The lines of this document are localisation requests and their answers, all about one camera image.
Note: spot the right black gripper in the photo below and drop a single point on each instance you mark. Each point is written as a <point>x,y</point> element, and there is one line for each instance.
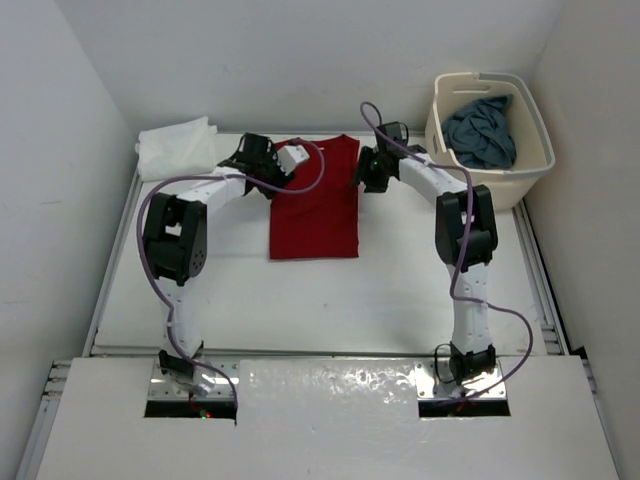
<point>373,184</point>

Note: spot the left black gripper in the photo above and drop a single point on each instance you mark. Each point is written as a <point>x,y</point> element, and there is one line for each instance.
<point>281,178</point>

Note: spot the white printed t shirt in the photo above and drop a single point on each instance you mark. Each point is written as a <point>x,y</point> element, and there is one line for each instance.
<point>181,149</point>

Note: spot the red t shirt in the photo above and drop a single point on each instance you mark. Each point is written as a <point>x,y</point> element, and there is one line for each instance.
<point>322,223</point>

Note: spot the blue t shirt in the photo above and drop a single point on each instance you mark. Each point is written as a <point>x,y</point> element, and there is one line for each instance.
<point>479,135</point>

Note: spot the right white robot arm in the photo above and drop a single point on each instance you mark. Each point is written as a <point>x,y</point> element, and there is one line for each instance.
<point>465,236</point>

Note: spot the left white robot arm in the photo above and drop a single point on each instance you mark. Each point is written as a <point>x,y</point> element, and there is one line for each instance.
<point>172,239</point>

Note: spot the cream plastic laundry basket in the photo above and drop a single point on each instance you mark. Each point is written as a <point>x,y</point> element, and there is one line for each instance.
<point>535,156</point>

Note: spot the white foreground cover board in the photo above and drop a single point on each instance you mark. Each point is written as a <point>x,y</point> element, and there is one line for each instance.
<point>326,419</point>

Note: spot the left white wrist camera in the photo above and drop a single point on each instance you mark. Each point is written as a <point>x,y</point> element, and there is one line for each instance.
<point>290,157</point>

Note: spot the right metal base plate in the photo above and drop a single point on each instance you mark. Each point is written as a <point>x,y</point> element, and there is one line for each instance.
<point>434,383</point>

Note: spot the metal base plate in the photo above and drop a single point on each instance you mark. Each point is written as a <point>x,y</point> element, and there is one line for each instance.
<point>215,382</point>
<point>434,383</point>

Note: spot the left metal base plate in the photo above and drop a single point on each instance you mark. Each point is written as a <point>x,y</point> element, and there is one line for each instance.
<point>215,382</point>

